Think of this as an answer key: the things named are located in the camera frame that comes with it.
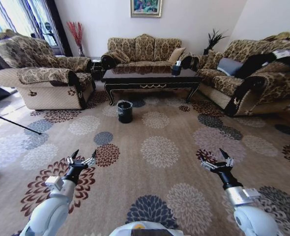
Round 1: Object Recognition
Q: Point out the striped window curtain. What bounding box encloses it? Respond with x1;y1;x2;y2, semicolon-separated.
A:
0;0;73;58

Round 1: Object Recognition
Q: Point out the patterned brown cushion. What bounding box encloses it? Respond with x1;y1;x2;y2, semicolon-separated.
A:
202;49;225;71
110;51;131;65

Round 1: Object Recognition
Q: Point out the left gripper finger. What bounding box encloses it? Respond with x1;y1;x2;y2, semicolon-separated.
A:
82;149;97;167
66;149;80;165

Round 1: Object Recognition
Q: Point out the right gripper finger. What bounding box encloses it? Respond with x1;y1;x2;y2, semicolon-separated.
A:
197;150;218;172
219;147;234;168

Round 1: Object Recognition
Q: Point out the red dried plant vase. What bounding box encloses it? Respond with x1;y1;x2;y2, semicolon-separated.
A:
66;21;85;58

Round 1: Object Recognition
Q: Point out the white robot front shell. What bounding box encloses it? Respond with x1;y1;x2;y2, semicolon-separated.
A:
109;221;185;236

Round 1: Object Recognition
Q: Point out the long patterned brown sofa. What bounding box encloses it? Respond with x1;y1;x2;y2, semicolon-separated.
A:
196;31;290;118

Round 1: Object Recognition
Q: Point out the patterned brown armchair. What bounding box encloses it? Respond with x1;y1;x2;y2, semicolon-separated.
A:
0;29;97;111

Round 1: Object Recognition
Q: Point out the black camera stand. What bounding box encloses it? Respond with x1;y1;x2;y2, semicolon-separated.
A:
30;21;58;48

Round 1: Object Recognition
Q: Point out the black garment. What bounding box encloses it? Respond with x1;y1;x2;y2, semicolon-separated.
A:
234;50;290;80

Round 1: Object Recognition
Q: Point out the dark green potted plant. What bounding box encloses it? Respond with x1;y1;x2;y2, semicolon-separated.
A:
203;28;230;56

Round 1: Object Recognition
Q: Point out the black tripod leg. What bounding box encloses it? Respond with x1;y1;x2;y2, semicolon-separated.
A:
0;110;42;136

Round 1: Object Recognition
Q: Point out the dark glossy coffee table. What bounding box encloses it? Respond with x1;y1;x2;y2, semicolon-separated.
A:
101;65;203;107

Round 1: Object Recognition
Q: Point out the dark tissue box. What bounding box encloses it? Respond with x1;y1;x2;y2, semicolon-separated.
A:
171;60;183;76

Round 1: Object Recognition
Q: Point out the plain beige cushion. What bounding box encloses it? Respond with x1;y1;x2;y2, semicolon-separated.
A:
167;47;186;63

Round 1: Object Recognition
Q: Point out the three-seat patterned brown sofa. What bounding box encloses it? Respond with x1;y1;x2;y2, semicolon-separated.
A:
101;33;193;72

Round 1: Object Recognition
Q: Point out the dark side table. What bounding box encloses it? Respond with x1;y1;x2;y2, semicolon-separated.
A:
89;56;104;81

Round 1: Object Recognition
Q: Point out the grey cushion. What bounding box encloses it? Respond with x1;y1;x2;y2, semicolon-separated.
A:
217;57;244;77

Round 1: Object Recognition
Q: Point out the black round trash bin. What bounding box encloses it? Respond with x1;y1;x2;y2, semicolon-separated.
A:
116;100;134;124

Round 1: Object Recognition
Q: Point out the gold framed painting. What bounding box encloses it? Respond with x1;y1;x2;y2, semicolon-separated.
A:
130;0;164;18

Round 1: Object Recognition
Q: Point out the floral beige rug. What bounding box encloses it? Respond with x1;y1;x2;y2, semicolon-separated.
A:
0;91;290;236

